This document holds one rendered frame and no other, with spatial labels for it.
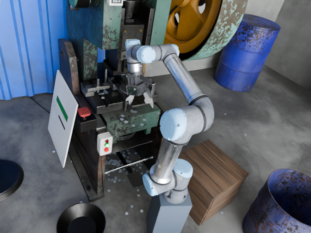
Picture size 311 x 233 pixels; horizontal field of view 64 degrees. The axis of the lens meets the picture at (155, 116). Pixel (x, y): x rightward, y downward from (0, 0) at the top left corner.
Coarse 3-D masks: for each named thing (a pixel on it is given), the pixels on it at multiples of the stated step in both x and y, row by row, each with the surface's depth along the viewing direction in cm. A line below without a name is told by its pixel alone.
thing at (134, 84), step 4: (140, 72) 126; (128, 76) 125; (132, 76) 124; (136, 76) 126; (128, 80) 126; (132, 80) 126; (136, 80) 126; (140, 80) 130; (128, 84) 129; (132, 84) 127; (136, 84) 127; (140, 84) 128; (144, 84) 130; (128, 88) 128; (132, 88) 127; (136, 88) 126; (140, 88) 129; (144, 88) 131; (128, 92) 130; (132, 92) 128; (136, 92) 127; (140, 92) 128
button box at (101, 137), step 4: (48, 112) 243; (108, 132) 147; (76, 136) 193; (100, 136) 143; (104, 136) 144; (108, 136) 144; (100, 140) 142; (104, 140) 143; (100, 144) 143; (104, 144) 145; (84, 148) 181; (100, 148) 145; (104, 148) 147; (100, 152) 147; (104, 152) 149; (108, 152) 151; (88, 156) 174; (92, 160) 170
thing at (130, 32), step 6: (126, 18) 141; (132, 18) 142; (126, 24) 138; (132, 24) 140; (138, 24) 141; (126, 30) 138; (132, 30) 140; (138, 30) 142; (126, 36) 141; (132, 36) 143; (138, 36) 145; (114, 60) 152; (120, 60) 148; (126, 60) 147; (114, 66) 154; (120, 66) 151; (126, 66) 148; (126, 72) 152
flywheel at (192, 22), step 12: (180, 0) 151; (192, 0) 147; (204, 0) 156; (216, 0) 128; (180, 12) 158; (192, 12) 149; (204, 12) 141; (216, 12) 130; (168, 24) 171; (180, 24) 160; (192, 24) 152; (204, 24) 138; (168, 36) 171; (180, 36) 163; (192, 36) 154; (204, 36) 140; (180, 48) 160; (192, 48) 151
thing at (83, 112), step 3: (78, 108) 139; (81, 108) 139; (84, 108) 140; (87, 108) 140; (78, 111) 137; (81, 111) 137; (84, 111) 137; (87, 111) 138; (81, 114) 135; (84, 114) 136; (87, 114) 136; (90, 114) 138; (84, 117) 140
